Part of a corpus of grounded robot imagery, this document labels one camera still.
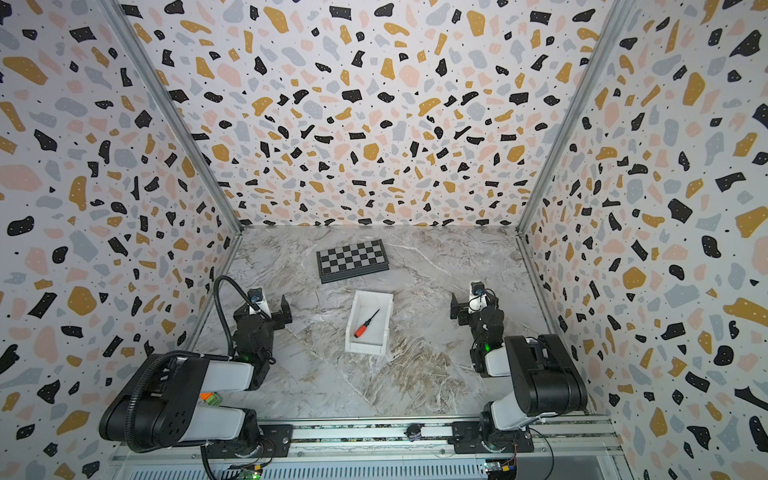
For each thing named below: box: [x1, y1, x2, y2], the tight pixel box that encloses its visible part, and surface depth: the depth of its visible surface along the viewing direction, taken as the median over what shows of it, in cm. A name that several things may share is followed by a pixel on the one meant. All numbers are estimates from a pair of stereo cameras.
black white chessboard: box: [316, 239, 390, 284], surface depth 109 cm
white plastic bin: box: [344, 290, 393, 356], surface depth 94 cm
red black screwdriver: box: [354, 308, 381, 338], surface depth 94 cm
